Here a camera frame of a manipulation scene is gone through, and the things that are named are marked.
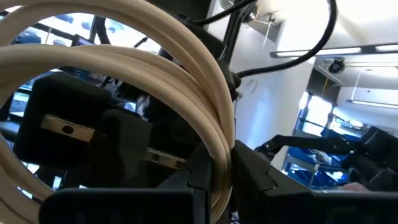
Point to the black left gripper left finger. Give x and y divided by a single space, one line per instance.
192 183

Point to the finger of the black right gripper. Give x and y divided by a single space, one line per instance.
124 143

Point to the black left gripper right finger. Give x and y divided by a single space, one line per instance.
252 177

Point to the black jointed stand arm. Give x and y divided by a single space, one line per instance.
311 143

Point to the round black ceiling device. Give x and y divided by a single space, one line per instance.
336 66

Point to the ceiling strip light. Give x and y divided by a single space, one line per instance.
373 104
335 50

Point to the black aluminium rig frame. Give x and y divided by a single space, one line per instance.
234 28

